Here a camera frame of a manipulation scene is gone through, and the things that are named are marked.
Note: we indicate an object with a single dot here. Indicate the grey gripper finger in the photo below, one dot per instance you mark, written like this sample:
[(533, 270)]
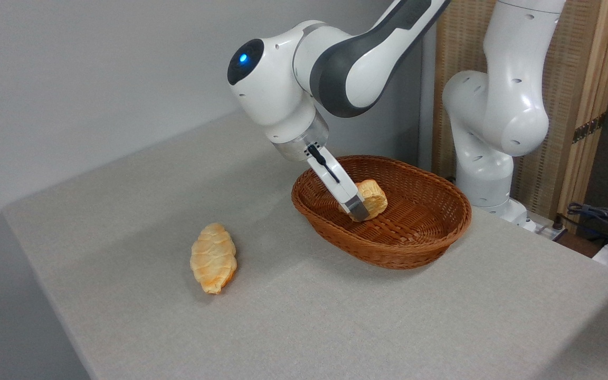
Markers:
[(359, 209)]

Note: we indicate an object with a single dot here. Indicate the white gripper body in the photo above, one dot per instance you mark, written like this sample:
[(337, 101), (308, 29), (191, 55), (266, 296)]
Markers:
[(335, 182)]

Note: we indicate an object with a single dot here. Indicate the round knotted bread roll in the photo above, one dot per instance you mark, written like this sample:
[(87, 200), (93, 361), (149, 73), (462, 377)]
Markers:
[(375, 198)]

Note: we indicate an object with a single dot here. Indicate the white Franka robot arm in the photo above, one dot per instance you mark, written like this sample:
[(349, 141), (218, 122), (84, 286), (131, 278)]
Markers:
[(510, 95)]

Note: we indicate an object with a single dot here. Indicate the long croissant-shaped bread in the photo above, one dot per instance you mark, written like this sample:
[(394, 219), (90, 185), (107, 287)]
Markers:
[(213, 259)]

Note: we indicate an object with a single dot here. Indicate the brown wicker basket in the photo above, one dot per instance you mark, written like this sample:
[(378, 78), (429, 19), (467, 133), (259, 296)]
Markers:
[(425, 232)]

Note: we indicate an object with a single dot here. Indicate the grey tablecloth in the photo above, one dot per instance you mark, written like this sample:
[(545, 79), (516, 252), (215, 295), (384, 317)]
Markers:
[(335, 316)]

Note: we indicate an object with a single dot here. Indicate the wooden rattan folding screen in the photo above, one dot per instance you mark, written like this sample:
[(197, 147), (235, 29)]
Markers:
[(573, 68)]

